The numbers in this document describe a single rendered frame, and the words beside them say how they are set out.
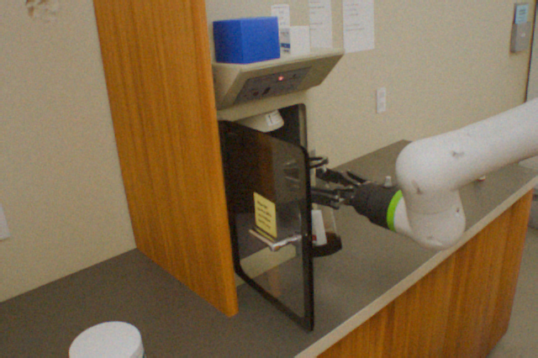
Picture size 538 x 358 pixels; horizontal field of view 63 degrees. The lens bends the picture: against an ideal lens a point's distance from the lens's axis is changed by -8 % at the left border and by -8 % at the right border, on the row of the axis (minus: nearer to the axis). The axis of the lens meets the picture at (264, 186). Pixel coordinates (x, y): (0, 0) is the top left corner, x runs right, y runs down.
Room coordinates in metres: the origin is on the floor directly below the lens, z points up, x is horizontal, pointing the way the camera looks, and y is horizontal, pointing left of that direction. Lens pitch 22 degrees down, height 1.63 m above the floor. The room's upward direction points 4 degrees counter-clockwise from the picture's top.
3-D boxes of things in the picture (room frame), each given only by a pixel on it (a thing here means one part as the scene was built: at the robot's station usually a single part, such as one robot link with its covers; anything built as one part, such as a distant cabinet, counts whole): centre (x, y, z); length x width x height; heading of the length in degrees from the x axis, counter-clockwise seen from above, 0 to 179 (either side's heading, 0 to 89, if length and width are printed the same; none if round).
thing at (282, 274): (0.88, 0.01, 1.19); 0.30 x 0.01 x 0.40; 31
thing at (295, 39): (1.10, -0.09, 1.54); 0.05 x 0.05 x 0.06; 23
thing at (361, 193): (0.92, -0.21, 1.22); 0.09 x 0.08 x 0.07; 38
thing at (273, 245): (0.80, -0.01, 1.20); 0.10 x 0.05 x 0.03; 31
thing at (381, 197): (0.86, -0.25, 1.22); 0.09 x 0.06 x 0.12; 128
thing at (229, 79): (1.07, -0.06, 1.46); 0.32 x 0.12 x 0.10; 129
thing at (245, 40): (1.01, 0.01, 1.56); 0.10 x 0.10 x 0.09; 39
